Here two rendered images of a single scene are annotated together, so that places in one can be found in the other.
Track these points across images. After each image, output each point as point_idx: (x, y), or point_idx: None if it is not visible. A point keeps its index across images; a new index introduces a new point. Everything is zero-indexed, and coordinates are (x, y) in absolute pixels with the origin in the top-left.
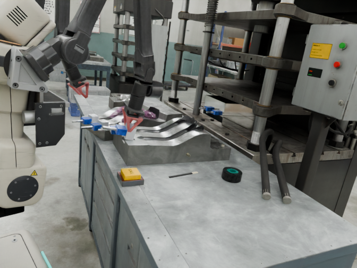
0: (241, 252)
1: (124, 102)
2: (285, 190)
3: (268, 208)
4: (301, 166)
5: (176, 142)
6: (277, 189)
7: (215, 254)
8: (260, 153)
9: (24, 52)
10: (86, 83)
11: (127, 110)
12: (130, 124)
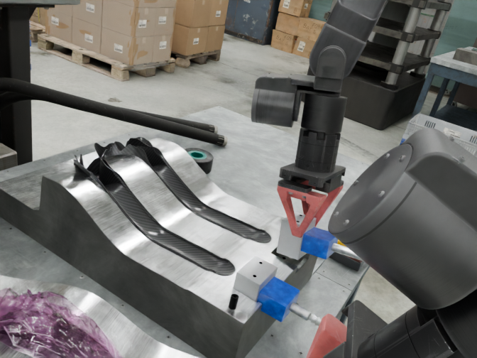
0: (338, 160)
1: (324, 181)
2: (204, 124)
3: (243, 145)
4: (15, 115)
5: (210, 190)
6: (178, 136)
7: (360, 170)
8: (127, 116)
9: None
10: (338, 322)
11: (341, 176)
12: (297, 220)
